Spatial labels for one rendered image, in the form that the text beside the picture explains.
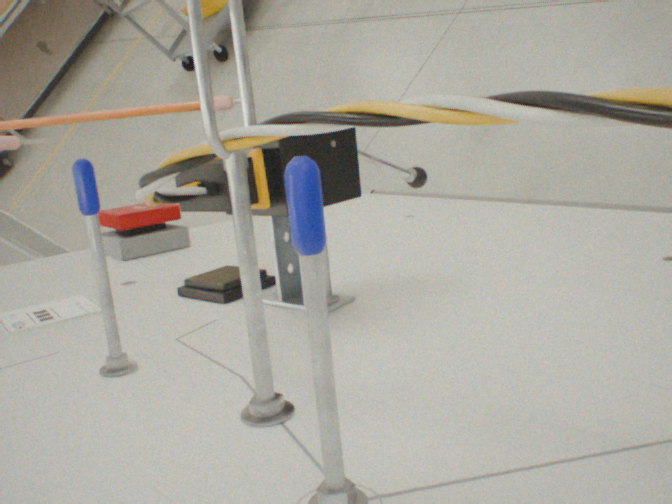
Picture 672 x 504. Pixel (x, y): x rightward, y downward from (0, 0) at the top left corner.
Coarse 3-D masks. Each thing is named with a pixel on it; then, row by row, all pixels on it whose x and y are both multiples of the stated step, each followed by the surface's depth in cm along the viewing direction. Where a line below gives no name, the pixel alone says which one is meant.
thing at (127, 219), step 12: (144, 204) 54; (168, 204) 52; (108, 216) 50; (120, 216) 49; (132, 216) 50; (144, 216) 50; (156, 216) 51; (168, 216) 51; (180, 216) 52; (120, 228) 49; (132, 228) 50; (144, 228) 51; (156, 228) 52
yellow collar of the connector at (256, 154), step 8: (256, 152) 28; (256, 160) 28; (256, 168) 28; (264, 168) 29; (256, 176) 29; (264, 176) 29; (256, 184) 29; (264, 184) 29; (264, 192) 29; (264, 200) 29; (256, 208) 29; (264, 208) 29
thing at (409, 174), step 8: (360, 152) 37; (368, 160) 37; (376, 160) 38; (384, 160) 39; (384, 168) 39; (392, 168) 39; (400, 168) 40; (408, 168) 41; (408, 176) 41; (416, 176) 41
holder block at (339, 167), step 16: (352, 128) 33; (272, 144) 29; (288, 144) 29; (304, 144) 30; (320, 144) 31; (336, 144) 32; (352, 144) 33; (288, 160) 29; (320, 160) 31; (336, 160) 32; (352, 160) 33; (320, 176) 31; (336, 176) 32; (352, 176) 33; (336, 192) 32; (352, 192) 33; (272, 208) 30
